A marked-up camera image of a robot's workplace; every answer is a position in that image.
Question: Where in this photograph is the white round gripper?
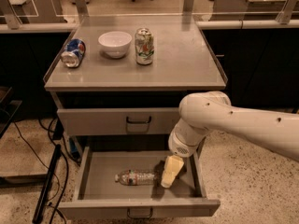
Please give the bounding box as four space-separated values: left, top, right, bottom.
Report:
161 119 210 189

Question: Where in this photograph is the clear plastic water bottle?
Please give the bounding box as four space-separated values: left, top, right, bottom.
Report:
115 169 159 186

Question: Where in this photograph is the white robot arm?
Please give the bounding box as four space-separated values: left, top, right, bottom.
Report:
161 91 299 189

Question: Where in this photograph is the grey top drawer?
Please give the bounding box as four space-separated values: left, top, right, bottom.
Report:
58 107 179 136

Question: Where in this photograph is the grey open middle drawer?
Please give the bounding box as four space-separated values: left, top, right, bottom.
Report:
59 147 221 219

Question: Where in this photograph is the grey drawer cabinet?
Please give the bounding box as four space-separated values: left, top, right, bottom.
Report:
45 15 227 150

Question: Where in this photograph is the black bar on floor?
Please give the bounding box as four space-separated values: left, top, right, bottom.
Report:
32 145 61 224

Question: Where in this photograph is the green white soda can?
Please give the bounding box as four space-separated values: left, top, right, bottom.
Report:
135 28 154 65

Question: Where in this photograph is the white ceramic bowl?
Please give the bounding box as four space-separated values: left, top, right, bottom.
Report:
98 31 132 59

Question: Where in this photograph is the blue pepsi can lying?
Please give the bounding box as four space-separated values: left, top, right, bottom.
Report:
61 38 86 68

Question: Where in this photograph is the grey background desk right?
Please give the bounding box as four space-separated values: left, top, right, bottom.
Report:
211 0 286 21

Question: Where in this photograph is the dark shelf at left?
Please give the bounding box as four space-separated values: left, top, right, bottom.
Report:
0 87 22 138

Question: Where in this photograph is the black floor cable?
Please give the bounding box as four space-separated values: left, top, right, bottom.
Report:
12 117 81 224

